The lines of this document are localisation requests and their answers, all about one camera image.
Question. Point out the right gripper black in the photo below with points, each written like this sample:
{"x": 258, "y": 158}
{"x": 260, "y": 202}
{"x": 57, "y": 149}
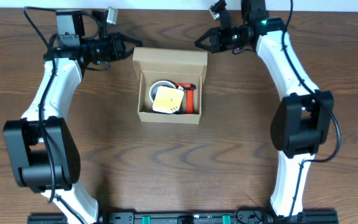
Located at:
{"x": 218, "y": 40}

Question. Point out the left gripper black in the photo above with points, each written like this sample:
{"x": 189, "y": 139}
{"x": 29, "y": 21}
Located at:
{"x": 117, "y": 46}

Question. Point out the yellow sticky note pad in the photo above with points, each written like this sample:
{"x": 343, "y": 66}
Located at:
{"x": 167, "y": 100}

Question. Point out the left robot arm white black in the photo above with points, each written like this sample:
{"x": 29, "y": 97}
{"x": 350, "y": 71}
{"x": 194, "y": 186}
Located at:
{"x": 42, "y": 152}

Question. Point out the orange utility knife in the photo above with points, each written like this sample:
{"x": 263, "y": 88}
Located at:
{"x": 186, "y": 86}

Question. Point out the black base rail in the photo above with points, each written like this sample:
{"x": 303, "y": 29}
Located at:
{"x": 242, "y": 216}

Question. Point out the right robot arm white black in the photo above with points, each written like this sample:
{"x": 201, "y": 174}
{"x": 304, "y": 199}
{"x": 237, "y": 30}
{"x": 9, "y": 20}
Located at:
{"x": 301, "y": 122}

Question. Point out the white tape roll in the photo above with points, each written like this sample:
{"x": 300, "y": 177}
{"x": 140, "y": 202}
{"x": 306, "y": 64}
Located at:
{"x": 154, "y": 88}

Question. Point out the brown cardboard box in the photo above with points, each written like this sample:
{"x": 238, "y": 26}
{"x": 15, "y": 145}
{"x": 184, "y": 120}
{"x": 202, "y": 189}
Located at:
{"x": 175, "y": 66}

